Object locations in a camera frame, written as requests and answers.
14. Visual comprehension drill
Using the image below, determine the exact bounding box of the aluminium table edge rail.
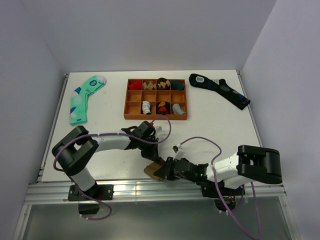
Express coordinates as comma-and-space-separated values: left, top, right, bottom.
14, 72, 287, 206

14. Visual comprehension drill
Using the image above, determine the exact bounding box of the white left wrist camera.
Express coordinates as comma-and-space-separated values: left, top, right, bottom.
150, 121, 163, 134

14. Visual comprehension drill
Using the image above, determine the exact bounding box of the mint green patterned sock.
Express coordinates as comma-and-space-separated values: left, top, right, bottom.
69, 75, 107, 126

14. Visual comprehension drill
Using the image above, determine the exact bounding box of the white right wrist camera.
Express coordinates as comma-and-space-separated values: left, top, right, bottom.
172, 143, 185, 160

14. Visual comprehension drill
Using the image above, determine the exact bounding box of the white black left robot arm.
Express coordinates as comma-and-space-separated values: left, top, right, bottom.
51, 121, 165, 200

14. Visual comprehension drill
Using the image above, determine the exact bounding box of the black red argyle rolled sock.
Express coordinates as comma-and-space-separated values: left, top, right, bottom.
156, 101, 171, 115

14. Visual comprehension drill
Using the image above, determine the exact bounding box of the orange compartment tray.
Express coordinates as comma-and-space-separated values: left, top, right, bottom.
123, 78, 188, 120

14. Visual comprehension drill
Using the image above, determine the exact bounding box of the brown argyle rolled sock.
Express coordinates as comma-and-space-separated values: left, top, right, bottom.
156, 77, 171, 90

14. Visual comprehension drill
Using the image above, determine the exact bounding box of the dark teal rolled sock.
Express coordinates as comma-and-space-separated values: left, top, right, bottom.
171, 80, 185, 91

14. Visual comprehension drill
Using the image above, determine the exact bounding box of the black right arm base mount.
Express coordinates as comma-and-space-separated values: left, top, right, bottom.
201, 181, 245, 212

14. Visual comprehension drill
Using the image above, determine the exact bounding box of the white striped rolled sock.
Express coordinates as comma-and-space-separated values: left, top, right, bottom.
141, 101, 152, 115

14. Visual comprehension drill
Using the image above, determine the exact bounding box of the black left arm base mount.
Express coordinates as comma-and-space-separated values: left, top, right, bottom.
67, 184, 114, 221

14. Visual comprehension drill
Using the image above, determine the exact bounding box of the tan brown ribbed sock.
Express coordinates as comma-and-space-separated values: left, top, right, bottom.
143, 162, 164, 182

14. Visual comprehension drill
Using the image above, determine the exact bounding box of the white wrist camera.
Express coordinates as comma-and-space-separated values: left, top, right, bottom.
172, 143, 185, 160
150, 121, 163, 134

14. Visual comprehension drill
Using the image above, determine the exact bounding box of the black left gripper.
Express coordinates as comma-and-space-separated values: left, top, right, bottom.
137, 136, 159, 163

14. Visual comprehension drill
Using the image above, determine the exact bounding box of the black blue patterned sock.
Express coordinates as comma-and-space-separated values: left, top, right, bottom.
189, 73, 251, 110

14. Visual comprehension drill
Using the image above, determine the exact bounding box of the beige argyle rolled sock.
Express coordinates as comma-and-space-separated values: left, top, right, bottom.
142, 80, 157, 91

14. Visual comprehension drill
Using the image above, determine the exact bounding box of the grey rolled sock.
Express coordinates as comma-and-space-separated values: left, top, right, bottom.
172, 103, 186, 115

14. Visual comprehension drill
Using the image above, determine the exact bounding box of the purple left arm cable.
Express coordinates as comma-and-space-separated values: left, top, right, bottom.
53, 115, 172, 221

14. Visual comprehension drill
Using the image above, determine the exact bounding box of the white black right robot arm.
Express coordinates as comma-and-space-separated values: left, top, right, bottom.
154, 145, 283, 195

